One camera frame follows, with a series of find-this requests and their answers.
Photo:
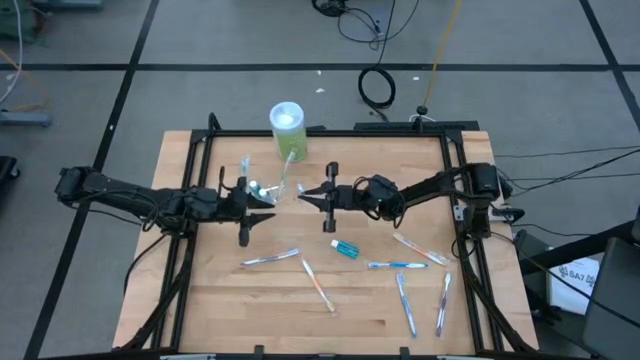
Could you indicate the clear acrylic organizer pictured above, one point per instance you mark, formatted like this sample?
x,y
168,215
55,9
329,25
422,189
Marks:
x,y
274,182

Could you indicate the green disinfecting wipes canister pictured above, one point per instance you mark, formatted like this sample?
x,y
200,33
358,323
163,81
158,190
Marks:
x,y
289,140

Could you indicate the green white toothbrush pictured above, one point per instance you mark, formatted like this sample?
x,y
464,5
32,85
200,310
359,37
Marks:
x,y
244,166

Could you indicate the black table edge bracket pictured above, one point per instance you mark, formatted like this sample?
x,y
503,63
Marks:
x,y
404,351
258,351

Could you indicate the green floor object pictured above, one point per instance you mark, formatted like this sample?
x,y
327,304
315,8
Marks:
x,y
15,22

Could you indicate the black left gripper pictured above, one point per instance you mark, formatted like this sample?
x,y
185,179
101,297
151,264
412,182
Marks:
x,y
232,205

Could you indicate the orange white toothbrush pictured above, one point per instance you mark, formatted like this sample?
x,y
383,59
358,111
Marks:
x,y
318,286
419,248

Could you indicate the blue white toothbrush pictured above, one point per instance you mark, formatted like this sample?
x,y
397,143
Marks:
x,y
300,188
397,265
406,304

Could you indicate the black floor device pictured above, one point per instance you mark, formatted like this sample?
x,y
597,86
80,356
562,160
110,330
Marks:
x,y
327,6

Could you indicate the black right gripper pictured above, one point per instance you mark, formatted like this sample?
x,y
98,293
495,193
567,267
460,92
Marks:
x,y
347,197

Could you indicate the teal mouthwash bottle white cap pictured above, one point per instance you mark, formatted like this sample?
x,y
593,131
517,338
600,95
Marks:
x,y
254,185
263,192
346,249

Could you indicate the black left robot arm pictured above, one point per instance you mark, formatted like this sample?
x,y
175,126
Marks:
x,y
125,195

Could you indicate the black chair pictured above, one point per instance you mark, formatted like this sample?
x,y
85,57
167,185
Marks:
x,y
615,300

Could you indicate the grey floor bar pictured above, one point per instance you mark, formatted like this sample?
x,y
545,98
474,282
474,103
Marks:
x,y
25,119

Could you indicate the purple white toothbrush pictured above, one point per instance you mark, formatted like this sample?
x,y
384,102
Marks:
x,y
270,257
443,305

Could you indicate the black table frame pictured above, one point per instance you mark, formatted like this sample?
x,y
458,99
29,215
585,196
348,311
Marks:
x,y
325,133

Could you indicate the black stand beam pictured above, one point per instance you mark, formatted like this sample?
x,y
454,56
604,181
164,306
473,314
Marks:
x,y
575,247

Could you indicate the white printed paper sheet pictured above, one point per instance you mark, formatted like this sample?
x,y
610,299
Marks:
x,y
570,290

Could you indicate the black floor object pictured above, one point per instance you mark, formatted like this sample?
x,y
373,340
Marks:
x,y
7,167

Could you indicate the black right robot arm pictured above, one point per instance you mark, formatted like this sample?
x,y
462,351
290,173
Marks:
x,y
430,187

